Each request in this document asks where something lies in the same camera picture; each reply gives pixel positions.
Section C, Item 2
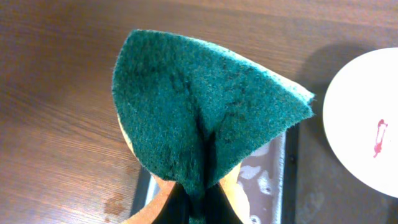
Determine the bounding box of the green and yellow scrub sponge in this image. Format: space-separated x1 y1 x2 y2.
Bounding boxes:
112 30 313 223

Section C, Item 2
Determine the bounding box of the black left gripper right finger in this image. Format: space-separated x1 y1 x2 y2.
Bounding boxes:
205 184 243 224

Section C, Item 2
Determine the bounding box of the cream plate with red stain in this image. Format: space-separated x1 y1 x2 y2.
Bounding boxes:
323 47 397 197

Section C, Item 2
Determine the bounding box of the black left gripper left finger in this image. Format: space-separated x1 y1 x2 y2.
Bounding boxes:
152 183 190 224

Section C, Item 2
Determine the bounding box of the dark brown serving tray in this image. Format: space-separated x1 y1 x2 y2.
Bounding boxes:
295 42 397 223

